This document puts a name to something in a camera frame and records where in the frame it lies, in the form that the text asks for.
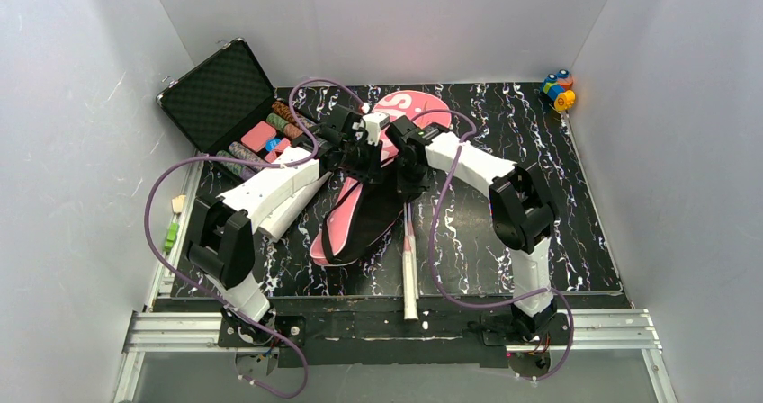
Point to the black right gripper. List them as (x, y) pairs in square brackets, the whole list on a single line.
[(408, 174)]

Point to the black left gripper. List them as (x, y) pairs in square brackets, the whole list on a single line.
[(363, 161)]

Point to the pink racket cover bag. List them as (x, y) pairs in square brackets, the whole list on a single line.
[(364, 212)]

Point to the pink badminton racket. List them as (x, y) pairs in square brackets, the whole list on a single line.
[(409, 267)]

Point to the white shuttlecock tube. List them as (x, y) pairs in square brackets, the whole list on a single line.
[(276, 224)]

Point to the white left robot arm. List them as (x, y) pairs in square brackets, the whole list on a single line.
[(220, 235)]

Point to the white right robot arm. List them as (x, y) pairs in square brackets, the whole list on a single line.
[(522, 208)]

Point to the black poker chip case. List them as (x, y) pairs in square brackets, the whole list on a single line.
[(219, 101)]

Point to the beige wooden block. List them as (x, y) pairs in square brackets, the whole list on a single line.
[(177, 204)]

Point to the black front mounting base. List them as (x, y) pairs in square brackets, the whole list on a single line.
[(373, 331)]

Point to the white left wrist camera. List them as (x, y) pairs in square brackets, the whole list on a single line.
[(374, 123)]

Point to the green clip on rail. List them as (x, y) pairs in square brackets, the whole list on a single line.
[(171, 237)]

